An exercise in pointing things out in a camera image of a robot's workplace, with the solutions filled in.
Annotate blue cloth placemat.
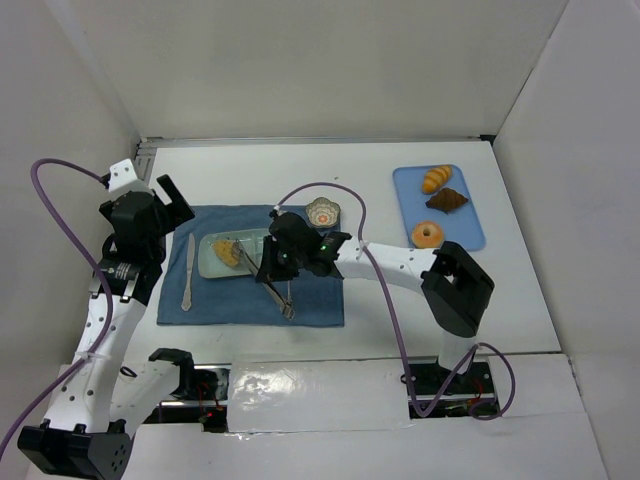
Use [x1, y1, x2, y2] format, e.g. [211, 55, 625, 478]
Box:
[157, 205, 344, 328]

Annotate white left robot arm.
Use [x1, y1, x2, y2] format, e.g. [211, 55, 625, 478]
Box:
[17, 175, 195, 479]

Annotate patterned flower-shaped small bowl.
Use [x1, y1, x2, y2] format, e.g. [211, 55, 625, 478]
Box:
[305, 197, 341, 229]

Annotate metal tongs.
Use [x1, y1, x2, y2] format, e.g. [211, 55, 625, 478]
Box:
[230, 238, 296, 320]

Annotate silver table knife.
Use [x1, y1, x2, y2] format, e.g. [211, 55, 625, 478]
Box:
[181, 233, 195, 311]

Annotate sliced bread piece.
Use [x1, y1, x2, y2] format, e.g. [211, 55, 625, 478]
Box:
[212, 239, 240, 268]

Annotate silver foil covered panel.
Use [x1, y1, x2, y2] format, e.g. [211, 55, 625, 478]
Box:
[227, 359, 410, 434]

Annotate light green rectangular plate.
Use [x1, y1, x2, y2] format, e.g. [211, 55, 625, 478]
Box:
[198, 228, 268, 279]

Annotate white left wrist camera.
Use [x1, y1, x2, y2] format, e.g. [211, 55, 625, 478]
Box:
[107, 159, 151, 197]

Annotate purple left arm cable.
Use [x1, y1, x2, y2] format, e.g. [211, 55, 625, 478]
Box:
[0, 158, 112, 446]

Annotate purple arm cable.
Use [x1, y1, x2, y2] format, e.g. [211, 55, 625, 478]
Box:
[0, 158, 112, 446]
[274, 181, 517, 419]

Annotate aluminium table frame rail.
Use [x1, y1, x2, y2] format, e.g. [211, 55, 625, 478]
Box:
[133, 134, 497, 178]

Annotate golden croissant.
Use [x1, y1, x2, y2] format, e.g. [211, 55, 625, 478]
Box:
[421, 165, 453, 195]

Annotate light blue tray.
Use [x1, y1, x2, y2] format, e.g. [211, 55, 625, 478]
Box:
[392, 165, 486, 252]

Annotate chocolate croissant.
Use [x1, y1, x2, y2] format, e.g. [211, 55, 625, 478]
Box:
[425, 187, 469, 214]

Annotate glazed donut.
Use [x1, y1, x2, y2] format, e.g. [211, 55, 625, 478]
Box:
[410, 221, 445, 249]

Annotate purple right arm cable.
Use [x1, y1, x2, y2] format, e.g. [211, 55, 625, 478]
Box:
[274, 181, 517, 419]

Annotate silver fork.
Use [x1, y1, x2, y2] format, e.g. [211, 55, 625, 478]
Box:
[283, 281, 295, 321]

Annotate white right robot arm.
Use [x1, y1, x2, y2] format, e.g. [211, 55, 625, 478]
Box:
[256, 211, 495, 374]

